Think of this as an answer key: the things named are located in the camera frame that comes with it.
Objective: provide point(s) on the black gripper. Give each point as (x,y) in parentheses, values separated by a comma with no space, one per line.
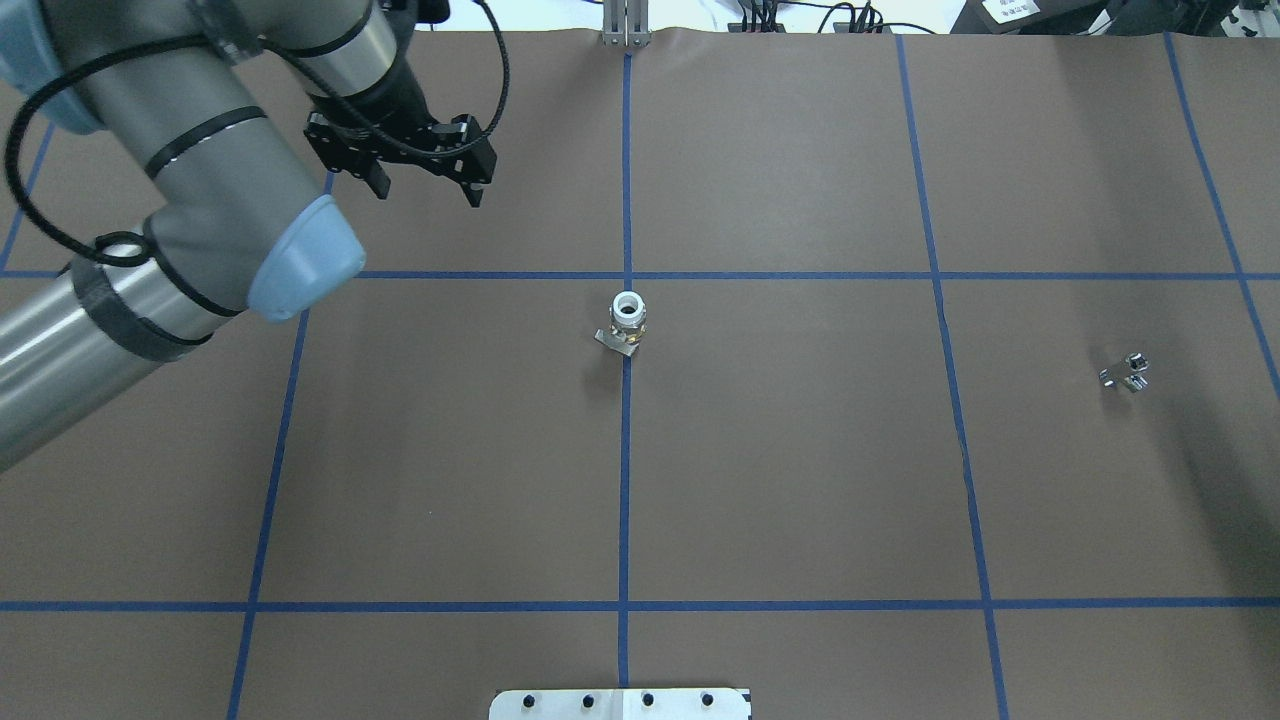
(387,103)

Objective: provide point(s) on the white brass PPR valve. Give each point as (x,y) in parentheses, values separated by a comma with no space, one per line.
(627,324)

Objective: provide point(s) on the chrome metal pipe fitting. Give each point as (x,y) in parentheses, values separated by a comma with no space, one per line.
(1128,373)

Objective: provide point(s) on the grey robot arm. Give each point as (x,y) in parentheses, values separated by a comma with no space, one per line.
(244,225)

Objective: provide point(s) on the black equipment with label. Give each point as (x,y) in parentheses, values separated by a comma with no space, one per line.
(1248,19)

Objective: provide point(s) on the aluminium camera mount post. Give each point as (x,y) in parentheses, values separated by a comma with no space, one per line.
(625,23)

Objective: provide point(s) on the black cable connectors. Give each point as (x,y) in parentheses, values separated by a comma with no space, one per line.
(807,16)

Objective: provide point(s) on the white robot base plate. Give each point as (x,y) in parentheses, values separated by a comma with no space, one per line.
(623,703)

